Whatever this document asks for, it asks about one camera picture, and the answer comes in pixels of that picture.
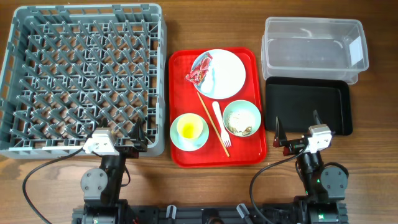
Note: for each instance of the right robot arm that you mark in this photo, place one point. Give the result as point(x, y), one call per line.
point(324, 183)

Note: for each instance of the white tissue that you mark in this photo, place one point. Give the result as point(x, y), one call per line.
point(208, 83)

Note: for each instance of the clear plastic waste bin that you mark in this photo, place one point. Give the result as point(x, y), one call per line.
point(310, 47)

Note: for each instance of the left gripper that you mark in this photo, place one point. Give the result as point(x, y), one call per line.
point(139, 144)

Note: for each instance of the red snack wrapper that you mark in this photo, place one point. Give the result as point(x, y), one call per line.
point(197, 75)

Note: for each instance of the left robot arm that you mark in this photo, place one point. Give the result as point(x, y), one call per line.
point(101, 186)

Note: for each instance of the red plastic serving tray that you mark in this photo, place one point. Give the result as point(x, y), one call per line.
point(208, 151)

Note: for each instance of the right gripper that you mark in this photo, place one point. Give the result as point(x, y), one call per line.
point(293, 147)

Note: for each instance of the black plastic tray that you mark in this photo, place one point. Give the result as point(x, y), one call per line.
point(293, 101)

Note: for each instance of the green bowl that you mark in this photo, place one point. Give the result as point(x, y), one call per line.
point(243, 105)

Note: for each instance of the white plastic fork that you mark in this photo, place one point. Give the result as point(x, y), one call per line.
point(224, 134)

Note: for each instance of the wooden chopstick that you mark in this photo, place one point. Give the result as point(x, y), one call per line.
point(213, 124)

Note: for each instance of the yellow cup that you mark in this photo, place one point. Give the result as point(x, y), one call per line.
point(189, 126)

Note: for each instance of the small light blue saucer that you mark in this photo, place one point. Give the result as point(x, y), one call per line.
point(187, 145)

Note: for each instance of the large light blue plate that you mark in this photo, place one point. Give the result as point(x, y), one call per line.
point(230, 74)

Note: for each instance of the rice and food scraps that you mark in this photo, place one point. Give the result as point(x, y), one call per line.
point(240, 122)

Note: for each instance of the grey plastic dishwasher rack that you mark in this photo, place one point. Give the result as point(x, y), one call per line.
point(68, 70)

